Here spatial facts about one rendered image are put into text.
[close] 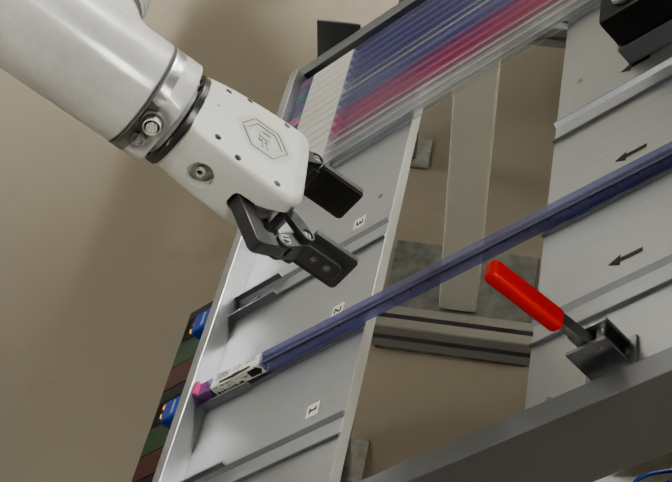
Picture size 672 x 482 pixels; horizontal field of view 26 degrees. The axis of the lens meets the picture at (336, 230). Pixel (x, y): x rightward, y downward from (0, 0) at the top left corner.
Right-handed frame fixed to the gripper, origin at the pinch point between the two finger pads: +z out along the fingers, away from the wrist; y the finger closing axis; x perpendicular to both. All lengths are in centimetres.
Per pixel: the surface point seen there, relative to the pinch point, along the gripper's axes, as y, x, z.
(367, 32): 49.1, 5.7, 5.0
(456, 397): 78, 56, 63
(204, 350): 9.1, 23.1, 2.4
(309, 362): 0.6, 12.1, 6.5
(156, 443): 5.4, 32.1, 4.1
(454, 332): 57, 35, 43
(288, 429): -6.2, 13.8, 6.4
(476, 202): 91, 34, 47
